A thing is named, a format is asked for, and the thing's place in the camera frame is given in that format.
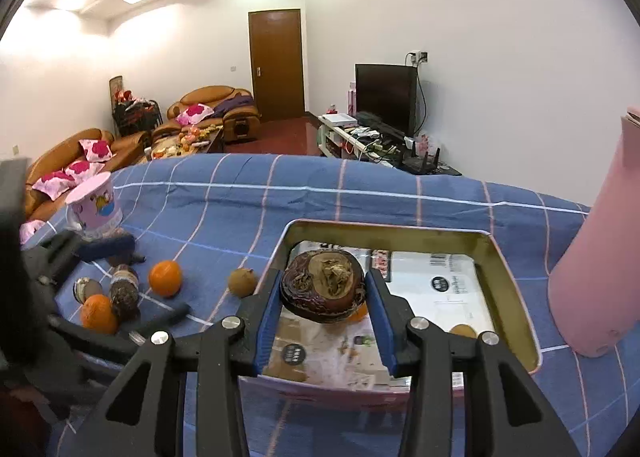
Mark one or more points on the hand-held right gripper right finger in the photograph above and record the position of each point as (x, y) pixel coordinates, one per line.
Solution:
(382, 324)

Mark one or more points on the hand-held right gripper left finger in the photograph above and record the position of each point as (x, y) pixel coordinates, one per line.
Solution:
(267, 324)

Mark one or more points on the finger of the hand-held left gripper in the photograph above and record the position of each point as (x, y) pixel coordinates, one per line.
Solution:
(100, 249)
(165, 319)

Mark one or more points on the dark chocolate muffin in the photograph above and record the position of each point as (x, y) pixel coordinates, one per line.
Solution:
(125, 289)

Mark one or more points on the brown marbled bun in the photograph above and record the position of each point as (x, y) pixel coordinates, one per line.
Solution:
(322, 284)

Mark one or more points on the rectangular metal tin tray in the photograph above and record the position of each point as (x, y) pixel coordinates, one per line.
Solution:
(500, 287)

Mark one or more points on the pink cartoon mug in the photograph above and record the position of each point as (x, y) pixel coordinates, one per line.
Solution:
(97, 212)

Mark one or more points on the pink cloth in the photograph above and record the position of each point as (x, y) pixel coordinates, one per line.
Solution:
(30, 231)

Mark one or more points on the pink flower pillow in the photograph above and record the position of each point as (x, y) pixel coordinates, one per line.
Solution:
(97, 149)
(192, 113)
(50, 184)
(80, 169)

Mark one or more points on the brown leather sofa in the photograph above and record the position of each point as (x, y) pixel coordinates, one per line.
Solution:
(125, 144)

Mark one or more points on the blue plaid bedsheet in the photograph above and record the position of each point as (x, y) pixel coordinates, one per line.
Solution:
(350, 197)

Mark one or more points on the cluttered coffee table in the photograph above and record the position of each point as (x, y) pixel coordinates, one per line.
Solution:
(185, 143)

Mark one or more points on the black rack with clutter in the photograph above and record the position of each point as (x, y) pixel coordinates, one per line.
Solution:
(135, 112)

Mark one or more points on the black router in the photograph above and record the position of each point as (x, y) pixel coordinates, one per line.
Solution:
(420, 166)

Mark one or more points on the framed board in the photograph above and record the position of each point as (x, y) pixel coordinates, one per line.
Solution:
(116, 87)

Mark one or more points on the brown leather armchair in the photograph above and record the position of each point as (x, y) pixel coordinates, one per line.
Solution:
(210, 99)

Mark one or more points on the pink patterned bag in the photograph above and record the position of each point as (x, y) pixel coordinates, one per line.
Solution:
(423, 142)

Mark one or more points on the white television stand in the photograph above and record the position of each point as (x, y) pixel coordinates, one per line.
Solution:
(345, 139)

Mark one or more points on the purple blanket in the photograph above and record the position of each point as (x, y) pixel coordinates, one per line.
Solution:
(232, 104)

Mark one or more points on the pink kettle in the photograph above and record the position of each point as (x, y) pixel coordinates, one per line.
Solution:
(590, 287)

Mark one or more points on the white flat box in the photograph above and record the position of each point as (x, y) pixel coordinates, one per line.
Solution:
(336, 118)

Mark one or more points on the black television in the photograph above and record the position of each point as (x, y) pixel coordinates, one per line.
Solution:
(385, 97)

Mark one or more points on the tall pink box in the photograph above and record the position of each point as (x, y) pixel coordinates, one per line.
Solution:
(351, 97)

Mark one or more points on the brown wooden door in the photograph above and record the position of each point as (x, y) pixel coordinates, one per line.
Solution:
(276, 66)

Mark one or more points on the wall socket with plugs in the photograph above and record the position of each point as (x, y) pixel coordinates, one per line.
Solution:
(417, 57)

